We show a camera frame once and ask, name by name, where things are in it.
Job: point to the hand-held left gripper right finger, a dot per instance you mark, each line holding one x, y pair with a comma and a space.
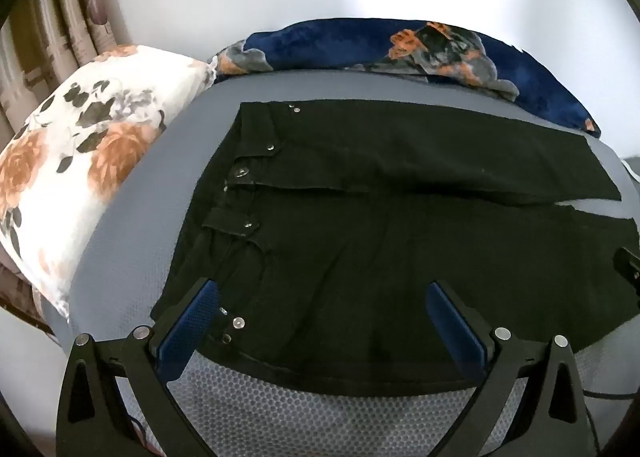
457, 332

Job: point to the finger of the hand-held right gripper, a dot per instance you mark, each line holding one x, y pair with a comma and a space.
630, 264

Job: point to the beige patterned curtain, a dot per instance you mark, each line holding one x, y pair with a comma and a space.
55, 22

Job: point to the blue floral blanket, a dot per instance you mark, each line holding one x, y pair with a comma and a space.
450, 52

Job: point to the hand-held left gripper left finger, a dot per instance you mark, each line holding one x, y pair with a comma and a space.
187, 329

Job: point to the black pants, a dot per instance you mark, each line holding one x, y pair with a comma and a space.
380, 257

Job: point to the white floral pillow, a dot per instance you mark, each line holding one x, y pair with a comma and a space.
75, 172

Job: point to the grey mesh bed pad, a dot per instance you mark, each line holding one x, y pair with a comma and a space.
150, 217

